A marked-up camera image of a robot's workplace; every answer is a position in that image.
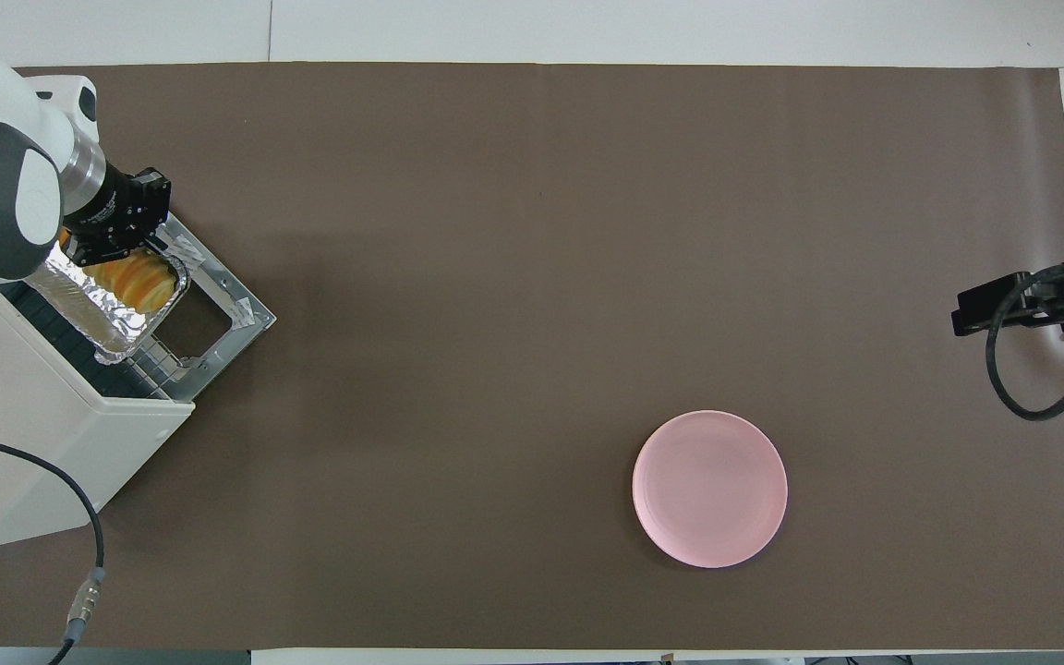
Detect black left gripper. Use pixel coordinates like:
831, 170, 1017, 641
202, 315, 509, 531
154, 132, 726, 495
64, 167, 173, 271

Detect yellow sliced bread loaf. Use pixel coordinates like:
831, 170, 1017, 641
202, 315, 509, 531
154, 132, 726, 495
59, 231, 177, 313

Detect rectangular aluminium foil tray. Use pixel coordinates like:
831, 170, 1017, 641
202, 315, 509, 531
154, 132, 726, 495
33, 242, 191, 366

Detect glass oven door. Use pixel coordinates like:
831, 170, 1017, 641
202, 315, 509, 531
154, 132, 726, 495
139, 214, 276, 403

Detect cream toaster oven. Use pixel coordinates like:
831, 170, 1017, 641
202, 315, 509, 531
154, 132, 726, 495
0, 212, 276, 552

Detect round pink plate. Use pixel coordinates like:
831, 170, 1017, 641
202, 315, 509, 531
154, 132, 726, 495
632, 410, 789, 569

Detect brown table mat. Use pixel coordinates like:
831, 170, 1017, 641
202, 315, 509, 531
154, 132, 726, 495
0, 63, 1064, 650

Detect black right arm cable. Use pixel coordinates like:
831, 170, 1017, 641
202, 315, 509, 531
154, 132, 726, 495
986, 261, 1064, 423

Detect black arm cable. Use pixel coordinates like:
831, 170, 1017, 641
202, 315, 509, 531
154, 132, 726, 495
986, 261, 1064, 423
0, 429, 106, 665

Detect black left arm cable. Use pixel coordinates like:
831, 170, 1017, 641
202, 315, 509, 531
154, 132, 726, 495
0, 429, 106, 665

